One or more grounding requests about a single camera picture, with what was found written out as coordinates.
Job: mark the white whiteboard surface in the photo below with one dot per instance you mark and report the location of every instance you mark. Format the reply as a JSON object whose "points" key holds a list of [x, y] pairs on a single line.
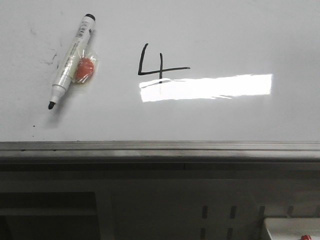
{"points": [[168, 70]]}

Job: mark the red round magnet taped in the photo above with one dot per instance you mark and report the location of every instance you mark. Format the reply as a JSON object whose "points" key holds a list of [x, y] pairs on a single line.
{"points": [[87, 66]]}

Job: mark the red capped marker in tray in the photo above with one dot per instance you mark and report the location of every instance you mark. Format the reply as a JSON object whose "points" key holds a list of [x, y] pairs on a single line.
{"points": [[306, 237]]}

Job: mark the grey aluminium whiteboard frame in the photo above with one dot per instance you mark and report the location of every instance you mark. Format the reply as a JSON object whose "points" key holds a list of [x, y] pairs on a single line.
{"points": [[158, 155]]}

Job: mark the white marker holder tray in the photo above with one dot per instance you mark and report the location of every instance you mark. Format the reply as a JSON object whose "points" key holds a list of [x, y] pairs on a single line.
{"points": [[280, 228]]}

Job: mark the white whiteboard marker black tip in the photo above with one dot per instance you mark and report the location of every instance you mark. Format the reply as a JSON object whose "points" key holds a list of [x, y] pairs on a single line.
{"points": [[67, 68]]}

